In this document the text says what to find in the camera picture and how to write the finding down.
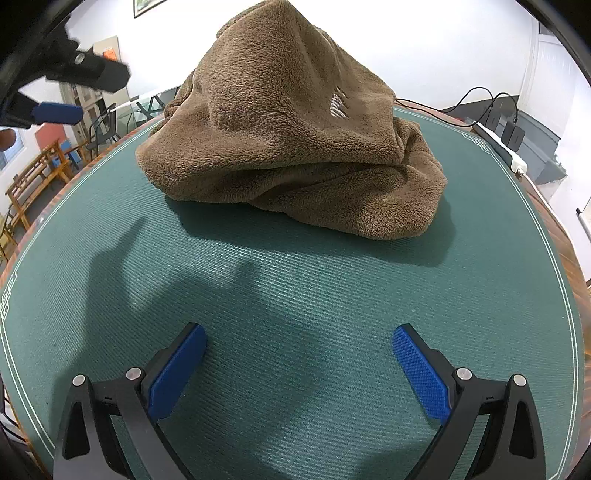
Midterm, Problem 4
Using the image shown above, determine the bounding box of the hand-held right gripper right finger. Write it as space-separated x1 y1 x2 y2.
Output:
392 323 548 480

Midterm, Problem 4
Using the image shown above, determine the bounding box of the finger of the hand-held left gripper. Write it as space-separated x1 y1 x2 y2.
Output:
0 92 85 129
44 28 131 92

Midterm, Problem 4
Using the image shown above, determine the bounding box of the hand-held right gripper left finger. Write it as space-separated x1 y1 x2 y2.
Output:
53 322 208 480

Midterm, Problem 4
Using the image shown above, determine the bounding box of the brown fleece sweater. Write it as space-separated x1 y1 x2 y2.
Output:
135 0 448 241

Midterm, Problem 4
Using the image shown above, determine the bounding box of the red panel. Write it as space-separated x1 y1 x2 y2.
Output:
34 124 66 158

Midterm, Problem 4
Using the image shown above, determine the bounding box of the beige cabinet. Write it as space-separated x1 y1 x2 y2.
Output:
65 36 131 139

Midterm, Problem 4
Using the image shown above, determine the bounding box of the blue chair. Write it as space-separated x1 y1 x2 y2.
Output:
59 142 81 168

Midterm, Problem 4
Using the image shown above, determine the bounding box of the black metal chair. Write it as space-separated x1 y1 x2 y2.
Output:
85 104 122 160

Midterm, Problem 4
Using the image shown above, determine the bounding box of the glass table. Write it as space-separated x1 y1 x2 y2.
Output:
111 85 183 131

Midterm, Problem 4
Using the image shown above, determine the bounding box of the green table mat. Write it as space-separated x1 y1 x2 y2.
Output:
0 99 583 480

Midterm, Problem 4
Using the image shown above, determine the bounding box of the framed wall picture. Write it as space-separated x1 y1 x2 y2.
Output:
133 0 170 18

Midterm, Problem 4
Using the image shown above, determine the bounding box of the long black cable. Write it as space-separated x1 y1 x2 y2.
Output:
396 98 478 129

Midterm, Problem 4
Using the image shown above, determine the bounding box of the black adapter cable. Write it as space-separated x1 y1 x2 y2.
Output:
492 91 522 124
441 86 498 116

